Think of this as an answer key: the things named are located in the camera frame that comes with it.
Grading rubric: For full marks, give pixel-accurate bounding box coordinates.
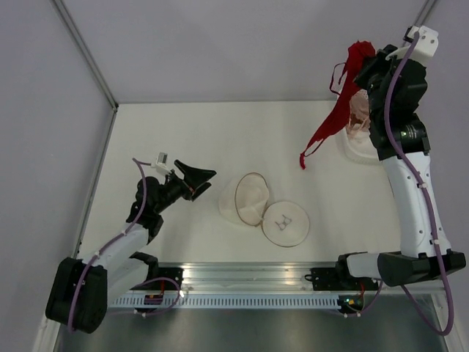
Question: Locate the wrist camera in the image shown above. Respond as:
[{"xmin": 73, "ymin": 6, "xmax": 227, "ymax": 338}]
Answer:
[
  {"xmin": 385, "ymin": 26, "xmax": 439, "ymax": 66},
  {"xmin": 150, "ymin": 153, "xmax": 172, "ymax": 177}
]

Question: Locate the left aluminium frame post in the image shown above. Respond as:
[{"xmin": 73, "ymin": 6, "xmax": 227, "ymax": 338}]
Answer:
[{"xmin": 50, "ymin": 0, "xmax": 119, "ymax": 112}]

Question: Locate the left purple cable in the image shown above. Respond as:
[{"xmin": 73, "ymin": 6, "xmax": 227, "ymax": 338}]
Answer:
[{"xmin": 67, "ymin": 157, "xmax": 155, "ymax": 333}]

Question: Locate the white mesh laundry bag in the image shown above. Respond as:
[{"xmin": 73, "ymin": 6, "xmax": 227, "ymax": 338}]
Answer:
[{"xmin": 218, "ymin": 172, "xmax": 310, "ymax": 248}]

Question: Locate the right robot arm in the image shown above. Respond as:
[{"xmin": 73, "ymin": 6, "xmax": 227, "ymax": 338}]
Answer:
[{"xmin": 334, "ymin": 45, "xmax": 466, "ymax": 290}]

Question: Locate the white perforated plastic basket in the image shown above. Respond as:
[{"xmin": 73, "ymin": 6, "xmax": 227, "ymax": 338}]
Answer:
[{"xmin": 339, "ymin": 128, "xmax": 380, "ymax": 165}]

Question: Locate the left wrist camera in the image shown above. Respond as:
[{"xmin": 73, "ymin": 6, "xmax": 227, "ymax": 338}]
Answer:
[{"xmin": 150, "ymin": 153, "xmax": 172, "ymax": 177}]

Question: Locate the pink lace bra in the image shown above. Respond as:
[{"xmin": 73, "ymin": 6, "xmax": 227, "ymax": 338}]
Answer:
[{"xmin": 346, "ymin": 89, "xmax": 370, "ymax": 139}]

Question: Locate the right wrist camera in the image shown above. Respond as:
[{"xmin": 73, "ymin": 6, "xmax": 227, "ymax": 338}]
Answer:
[{"xmin": 385, "ymin": 26, "xmax": 439, "ymax": 66}]

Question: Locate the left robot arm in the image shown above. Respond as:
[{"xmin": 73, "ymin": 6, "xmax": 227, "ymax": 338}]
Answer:
[{"xmin": 45, "ymin": 153, "xmax": 217, "ymax": 334}]

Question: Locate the white slotted cable duct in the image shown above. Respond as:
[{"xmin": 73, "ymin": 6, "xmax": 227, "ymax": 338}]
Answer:
[{"xmin": 110, "ymin": 293, "xmax": 340, "ymax": 310}]

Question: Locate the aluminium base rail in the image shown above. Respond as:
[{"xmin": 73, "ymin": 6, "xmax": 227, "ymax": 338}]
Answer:
[{"xmin": 128, "ymin": 260, "xmax": 404, "ymax": 294}]

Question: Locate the right aluminium frame post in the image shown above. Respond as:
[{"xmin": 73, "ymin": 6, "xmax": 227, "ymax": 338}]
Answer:
[{"xmin": 413, "ymin": 0, "xmax": 439, "ymax": 26}]

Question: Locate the red bra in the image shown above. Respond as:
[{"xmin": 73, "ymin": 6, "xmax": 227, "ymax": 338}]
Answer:
[{"xmin": 299, "ymin": 41, "xmax": 376, "ymax": 169}]

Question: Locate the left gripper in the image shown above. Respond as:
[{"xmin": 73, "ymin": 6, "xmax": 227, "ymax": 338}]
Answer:
[{"xmin": 154, "ymin": 161, "xmax": 216, "ymax": 214}]

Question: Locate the aluminium frame post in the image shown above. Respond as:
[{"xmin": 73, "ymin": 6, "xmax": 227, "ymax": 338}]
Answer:
[
  {"xmin": 50, "ymin": 0, "xmax": 119, "ymax": 112},
  {"xmin": 413, "ymin": 0, "xmax": 439, "ymax": 26}
]

